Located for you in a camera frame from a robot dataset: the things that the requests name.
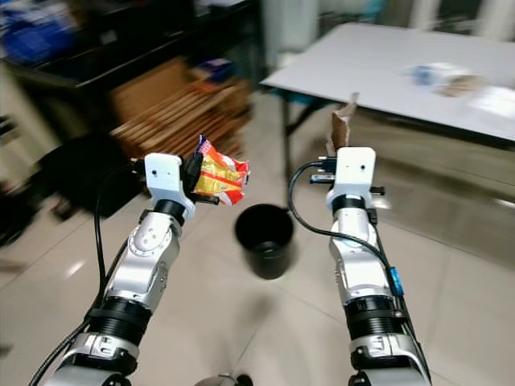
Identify brown wooden crate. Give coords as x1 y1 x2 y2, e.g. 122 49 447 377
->
111 55 252 163

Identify black rubbish bin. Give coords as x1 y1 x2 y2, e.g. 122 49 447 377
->
234 203 297 281

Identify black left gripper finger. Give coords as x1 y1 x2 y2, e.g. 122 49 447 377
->
183 150 204 199

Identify brown torn cardboard piece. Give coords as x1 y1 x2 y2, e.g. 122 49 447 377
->
327 92 361 156

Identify orange yellow snack packet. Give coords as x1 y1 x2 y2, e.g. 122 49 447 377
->
193 134 251 207

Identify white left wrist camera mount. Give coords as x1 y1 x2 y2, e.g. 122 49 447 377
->
144 152 199 220

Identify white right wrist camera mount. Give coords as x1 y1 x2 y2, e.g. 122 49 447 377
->
325 146 377 212

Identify black metal table frame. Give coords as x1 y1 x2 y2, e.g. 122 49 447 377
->
277 87 332 207

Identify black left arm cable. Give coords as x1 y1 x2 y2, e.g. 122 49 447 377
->
27 163 149 386

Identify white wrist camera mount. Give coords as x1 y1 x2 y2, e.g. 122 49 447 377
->
144 152 199 220
325 146 377 212

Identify clear plastic water bottle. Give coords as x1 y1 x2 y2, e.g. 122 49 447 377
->
410 62 457 88

